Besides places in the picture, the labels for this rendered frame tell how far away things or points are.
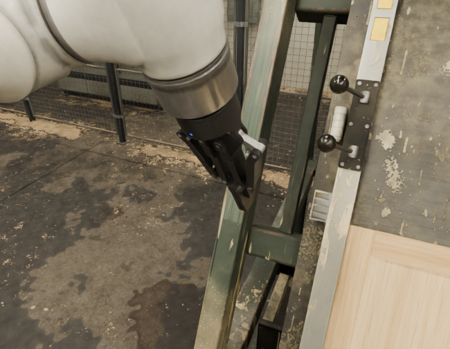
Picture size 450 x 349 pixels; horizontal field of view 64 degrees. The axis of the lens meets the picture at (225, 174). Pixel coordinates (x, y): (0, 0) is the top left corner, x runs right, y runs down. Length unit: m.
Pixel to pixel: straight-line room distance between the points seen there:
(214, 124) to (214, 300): 0.62
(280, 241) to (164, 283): 1.53
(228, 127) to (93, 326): 1.98
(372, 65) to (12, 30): 0.72
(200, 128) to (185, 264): 2.14
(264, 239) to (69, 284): 1.78
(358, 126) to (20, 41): 0.68
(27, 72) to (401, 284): 0.80
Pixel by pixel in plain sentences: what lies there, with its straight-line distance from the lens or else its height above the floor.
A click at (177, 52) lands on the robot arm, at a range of 0.31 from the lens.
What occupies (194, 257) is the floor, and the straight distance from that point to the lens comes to 2.53.
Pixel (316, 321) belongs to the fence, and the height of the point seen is 1.05.
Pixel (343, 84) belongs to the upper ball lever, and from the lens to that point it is 0.75.
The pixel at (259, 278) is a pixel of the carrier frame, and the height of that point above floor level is 0.79.
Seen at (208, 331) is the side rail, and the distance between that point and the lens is 0.97.
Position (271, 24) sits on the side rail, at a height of 1.63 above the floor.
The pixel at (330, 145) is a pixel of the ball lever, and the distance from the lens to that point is 0.73.
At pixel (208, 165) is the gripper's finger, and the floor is 1.51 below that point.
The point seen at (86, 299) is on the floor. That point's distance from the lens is 2.43.
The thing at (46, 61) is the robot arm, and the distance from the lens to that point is 0.36.
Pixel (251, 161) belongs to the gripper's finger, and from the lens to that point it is 0.44.
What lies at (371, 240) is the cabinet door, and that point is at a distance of 0.88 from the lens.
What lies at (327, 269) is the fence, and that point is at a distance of 0.87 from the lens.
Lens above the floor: 1.76
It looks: 31 degrees down
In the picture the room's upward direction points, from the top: straight up
